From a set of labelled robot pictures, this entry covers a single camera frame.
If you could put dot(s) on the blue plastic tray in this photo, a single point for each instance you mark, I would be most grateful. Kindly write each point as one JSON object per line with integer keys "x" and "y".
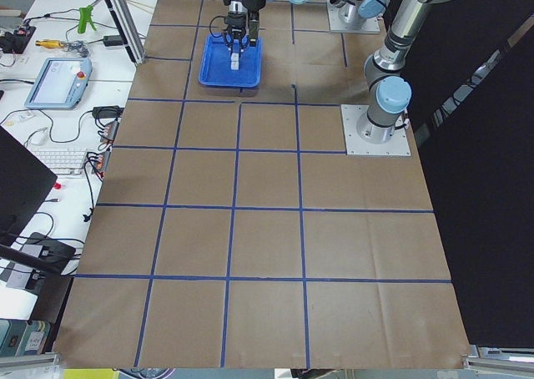
{"x": 215, "y": 65}

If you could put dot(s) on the black power adapter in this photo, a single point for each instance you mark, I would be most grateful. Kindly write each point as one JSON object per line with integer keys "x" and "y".
{"x": 112, "y": 41}

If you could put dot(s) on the green clamp tool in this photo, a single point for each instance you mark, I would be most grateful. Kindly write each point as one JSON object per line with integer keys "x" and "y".
{"x": 85, "y": 19}

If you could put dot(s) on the teach pendant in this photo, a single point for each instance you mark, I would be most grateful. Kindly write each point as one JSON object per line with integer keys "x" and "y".
{"x": 60, "y": 84}

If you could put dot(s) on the white keyboard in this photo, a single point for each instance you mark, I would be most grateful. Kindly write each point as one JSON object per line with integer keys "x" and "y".
{"x": 62, "y": 162}

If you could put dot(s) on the black monitor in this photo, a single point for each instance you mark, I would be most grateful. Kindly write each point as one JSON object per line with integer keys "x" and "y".
{"x": 25, "y": 184}

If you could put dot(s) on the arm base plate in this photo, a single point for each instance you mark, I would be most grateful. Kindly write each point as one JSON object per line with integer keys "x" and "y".
{"x": 363, "y": 138}
{"x": 353, "y": 19}

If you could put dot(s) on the aluminium frame post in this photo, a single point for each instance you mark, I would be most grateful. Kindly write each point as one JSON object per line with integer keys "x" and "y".
{"x": 127, "y": 30}

